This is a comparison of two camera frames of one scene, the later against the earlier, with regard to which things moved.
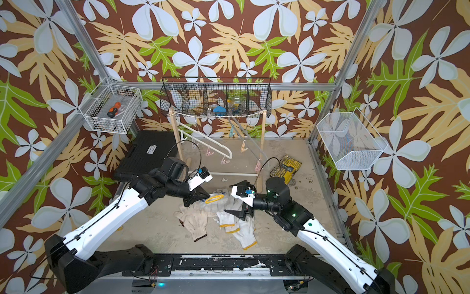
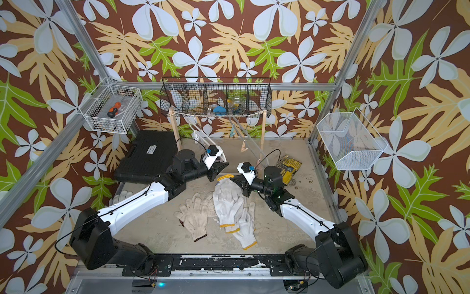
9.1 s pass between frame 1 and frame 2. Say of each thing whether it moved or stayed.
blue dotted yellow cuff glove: moved
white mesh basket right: stayed
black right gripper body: moved
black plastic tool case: stayed
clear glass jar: stayed
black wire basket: stayed
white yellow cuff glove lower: stayed
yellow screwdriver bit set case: stayed
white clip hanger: moved
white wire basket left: stayed
